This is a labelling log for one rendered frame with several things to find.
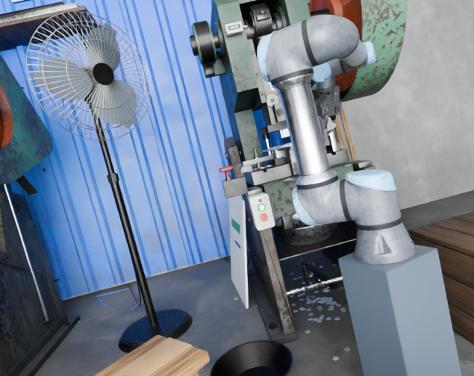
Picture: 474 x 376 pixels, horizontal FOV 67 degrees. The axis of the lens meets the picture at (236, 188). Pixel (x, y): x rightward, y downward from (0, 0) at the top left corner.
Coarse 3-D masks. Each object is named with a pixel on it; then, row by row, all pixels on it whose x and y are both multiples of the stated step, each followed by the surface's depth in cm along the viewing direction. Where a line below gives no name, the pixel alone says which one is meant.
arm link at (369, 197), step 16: (352, 176) 93; (368, 176) 90; (384, 176) 90; (352, 192) 93; (368, 192) 90; (384, 192) 90; (352, 208) 93; (368, 208) 91; (384, 208) 90; (368, 224) 92
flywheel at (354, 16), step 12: (312, 0) 192; (324, 0) 170; (336, 0) 163; (348, 0) 157; (360, 0) 140; (336, 12) 163; (348, 12) 158; (360, 12) 142; (360, 24) 144; (360, 36) 146; (348, 72) 165; (348, 84) 168
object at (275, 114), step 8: (264, 88) 162; (272, 88) 162; (272, 96) 161; (264, 104) 166; (272, 104) 161; (280, 104) 160; (264, 112) 170; (272, 112) 163; (280, 112) 159; (264, 120) 175; (272, 120) 163; (280, 120) 161
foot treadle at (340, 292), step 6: (306, 264) 195; (312, 270) 183; (318, 270) 180; (318, 276) 172; (324, 276) 170; (330, 288) 157; (336, 288) 152; (342, 288) 148; (330, 294) 145; (336, 294) 144; (342, 294) 143; (336, 300) 139; (342, 300) 138
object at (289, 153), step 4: (280, 148) 159; (284, 148) 151; (288, 148) 144; (292, 148) 143; (284, 152) 161; (288, 152) 156; (292, 152) 156; (288, 156) 156; (292, 156) 156; (288, 160) 158; (292, 160) 156; (292, 164) 156; (296, 164) 156; (292, 168) 157; (296, 168) 156; (292, 172) 157; (296, 172) 157
